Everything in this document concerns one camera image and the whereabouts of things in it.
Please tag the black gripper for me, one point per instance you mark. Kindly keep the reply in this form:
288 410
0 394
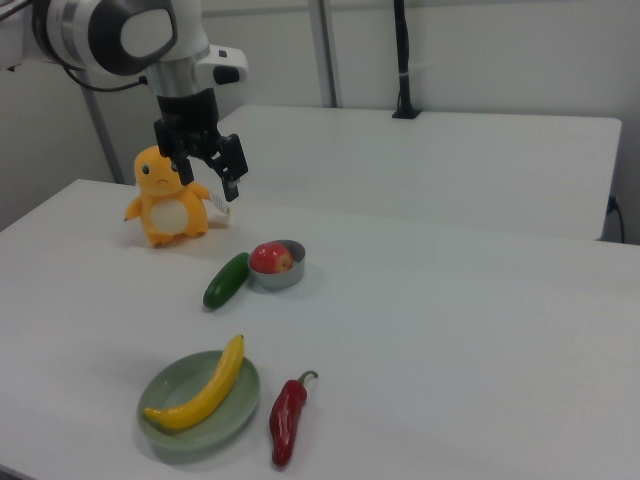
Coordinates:
187 120

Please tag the green toy cucumber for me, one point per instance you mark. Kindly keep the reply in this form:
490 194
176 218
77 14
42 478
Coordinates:
225 282

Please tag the yellow toy banana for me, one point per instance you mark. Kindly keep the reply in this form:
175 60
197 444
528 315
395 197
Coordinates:
215 387

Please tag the green plastic plate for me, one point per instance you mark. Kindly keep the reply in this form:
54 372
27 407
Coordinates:
235 400

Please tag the orange plush dinosaur toy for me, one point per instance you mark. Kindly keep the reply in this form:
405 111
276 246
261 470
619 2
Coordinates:
170 215

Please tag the grey partition wall post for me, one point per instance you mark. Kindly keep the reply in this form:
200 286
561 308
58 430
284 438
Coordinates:
325 50

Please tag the red toy apple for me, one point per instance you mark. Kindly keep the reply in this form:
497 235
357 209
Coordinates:
267 259

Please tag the round metal bowl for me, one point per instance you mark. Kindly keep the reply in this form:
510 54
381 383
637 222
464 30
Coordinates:
280 280

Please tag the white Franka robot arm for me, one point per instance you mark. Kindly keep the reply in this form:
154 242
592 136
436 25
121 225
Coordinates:
140 35

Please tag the white side table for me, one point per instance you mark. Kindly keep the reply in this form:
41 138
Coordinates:
425 165

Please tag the black camera stand pole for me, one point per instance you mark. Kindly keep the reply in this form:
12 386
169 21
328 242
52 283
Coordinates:
402 50

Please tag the red chili pepper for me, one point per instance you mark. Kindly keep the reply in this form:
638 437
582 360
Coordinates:
287 415

